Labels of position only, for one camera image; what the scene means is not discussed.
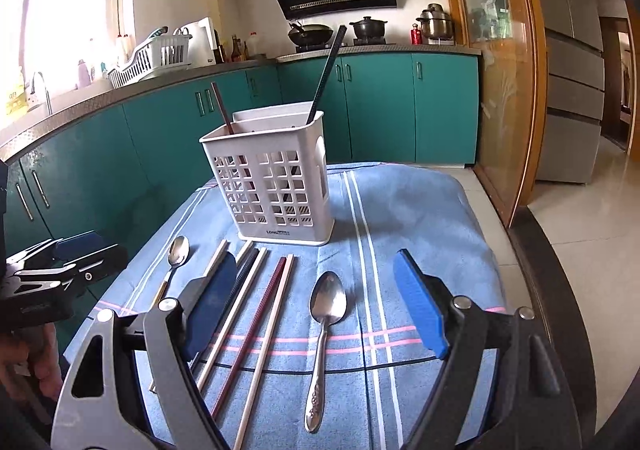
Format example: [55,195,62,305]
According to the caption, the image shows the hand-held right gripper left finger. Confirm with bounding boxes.
[50,252,238,450]

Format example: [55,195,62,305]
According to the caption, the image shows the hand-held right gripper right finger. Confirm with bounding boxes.
[392,249,601,450]

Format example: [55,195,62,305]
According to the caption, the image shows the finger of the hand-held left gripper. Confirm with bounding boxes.
[5,239,58,267]
[10,230,128,301]

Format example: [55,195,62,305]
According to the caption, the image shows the black chopstick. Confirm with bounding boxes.
[192,252,260,366]
[305,25,347,126]

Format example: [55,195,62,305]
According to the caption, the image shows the dark red chopstick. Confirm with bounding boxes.
[211,82,237,136]
[210,256,287,421]

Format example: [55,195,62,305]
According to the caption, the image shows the white plastic utensil holder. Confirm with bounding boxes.
[199,101,331,246]

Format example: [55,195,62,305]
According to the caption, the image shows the person's left hand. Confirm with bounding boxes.
[0,325,63,402]

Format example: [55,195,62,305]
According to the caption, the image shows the gold chopstick on table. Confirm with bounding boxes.
[150,236,192,316]

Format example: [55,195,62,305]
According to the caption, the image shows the blue striped cloth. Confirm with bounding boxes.
[60,161,508,450]

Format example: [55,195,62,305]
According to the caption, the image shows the large silver spoon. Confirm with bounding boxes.
[304,271,348,433]

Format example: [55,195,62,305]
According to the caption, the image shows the chrome faucet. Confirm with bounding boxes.
[30,71,53,116]

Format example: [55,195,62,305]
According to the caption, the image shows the yellow bottle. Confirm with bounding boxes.
[5,67,28,116]

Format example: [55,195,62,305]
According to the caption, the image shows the grey kitchen countertop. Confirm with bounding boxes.
[0,44,483,146]

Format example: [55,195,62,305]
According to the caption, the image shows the white dish rack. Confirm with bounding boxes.
[107,27,193,90]

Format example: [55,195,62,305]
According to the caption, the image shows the teal lower cabinets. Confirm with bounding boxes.
[0,52,481,331]

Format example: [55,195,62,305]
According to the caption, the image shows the white countertop appliance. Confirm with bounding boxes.
[177,17,218,67]

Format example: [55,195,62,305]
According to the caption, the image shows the kitchen window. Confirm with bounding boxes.
[0,0,126,101]

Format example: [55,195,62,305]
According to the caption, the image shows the wood-framed glass door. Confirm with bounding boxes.
[435,0,548,228]

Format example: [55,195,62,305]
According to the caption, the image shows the dark sauce bottles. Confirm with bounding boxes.
[215,34,250,63]

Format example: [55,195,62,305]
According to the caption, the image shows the gas stove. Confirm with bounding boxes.
[295,41,396,54]

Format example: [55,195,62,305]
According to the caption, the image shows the silver refrigerator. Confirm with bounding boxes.
[520,0,606,186]

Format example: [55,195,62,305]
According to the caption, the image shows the black cooking pot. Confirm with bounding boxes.
[349,16,387,41]

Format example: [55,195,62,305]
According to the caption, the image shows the stainless steel pot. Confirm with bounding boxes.
[416,3,456,42]

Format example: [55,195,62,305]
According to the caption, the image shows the black wok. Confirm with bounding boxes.
[287,21,335,47]

